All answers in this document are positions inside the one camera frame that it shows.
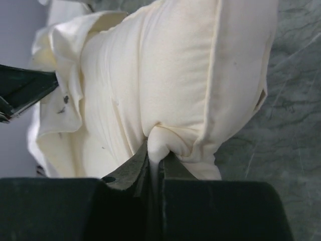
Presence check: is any cream pillow with bear print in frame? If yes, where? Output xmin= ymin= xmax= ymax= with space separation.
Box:
xmin=75 ymin=1 xmax=278 ymax=180

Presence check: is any cream satin pillowcase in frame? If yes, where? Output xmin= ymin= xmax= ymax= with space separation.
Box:
xmin=28 ymin=11 xmax=126 ymax=177

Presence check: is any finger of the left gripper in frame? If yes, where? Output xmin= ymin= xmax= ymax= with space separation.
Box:
xmin=1 ymin=65 xmax=59 ymax=123

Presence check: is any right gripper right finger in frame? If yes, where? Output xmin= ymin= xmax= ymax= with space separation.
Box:
xmin=159 ymin=153 xmax=293 ymax=241

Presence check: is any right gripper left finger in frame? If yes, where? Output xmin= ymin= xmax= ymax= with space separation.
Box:
xmin=1 ymin=144 xmax=149 ymax=240

